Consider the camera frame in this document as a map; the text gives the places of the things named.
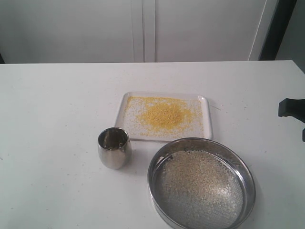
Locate stainless steel cup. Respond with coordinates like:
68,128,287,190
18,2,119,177
98,127,132,170

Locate pile of beige rice grains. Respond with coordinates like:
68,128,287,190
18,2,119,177
122,93,244,228

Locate white rectangular plastic tray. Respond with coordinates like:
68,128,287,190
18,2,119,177
115,92,213,142

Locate round steel mesh sieve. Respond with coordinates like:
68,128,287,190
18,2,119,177
147,137,256,229

